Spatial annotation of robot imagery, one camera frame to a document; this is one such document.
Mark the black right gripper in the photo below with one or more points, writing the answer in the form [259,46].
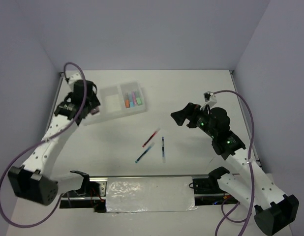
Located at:
[189,112]

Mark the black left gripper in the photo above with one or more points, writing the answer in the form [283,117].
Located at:
[95,101]

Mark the green highlighter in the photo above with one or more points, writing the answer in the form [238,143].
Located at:
[138,98]

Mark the dark blue pen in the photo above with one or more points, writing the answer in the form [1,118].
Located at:
[163,150]

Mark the orange highlighter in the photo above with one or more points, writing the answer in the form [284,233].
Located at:
[127,103]

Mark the pink highlighter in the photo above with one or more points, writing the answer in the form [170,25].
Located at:
[134,98]

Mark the blue highlighter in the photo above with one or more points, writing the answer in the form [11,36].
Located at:
[131,103]

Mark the pink-lidded small bottle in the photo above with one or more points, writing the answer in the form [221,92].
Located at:
[95,111]

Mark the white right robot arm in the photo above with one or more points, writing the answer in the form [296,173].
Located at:
[273,209]

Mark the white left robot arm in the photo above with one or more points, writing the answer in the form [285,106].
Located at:
[32,180]

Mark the red pen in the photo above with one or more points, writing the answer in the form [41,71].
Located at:
[151,136]

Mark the white three-compartment tray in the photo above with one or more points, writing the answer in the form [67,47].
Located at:
[113,105]

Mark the light blue pen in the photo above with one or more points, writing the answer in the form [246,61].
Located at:
[144,153]

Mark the silver foil cover panel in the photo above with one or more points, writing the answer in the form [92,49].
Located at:
[149,194]

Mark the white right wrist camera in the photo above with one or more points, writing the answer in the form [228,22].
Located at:
[210,100]

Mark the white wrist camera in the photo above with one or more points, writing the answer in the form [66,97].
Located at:
[73,78]
[210,100]

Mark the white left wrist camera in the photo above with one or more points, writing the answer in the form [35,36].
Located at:
[73,78]

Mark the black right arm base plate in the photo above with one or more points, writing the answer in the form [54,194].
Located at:
[206,187]

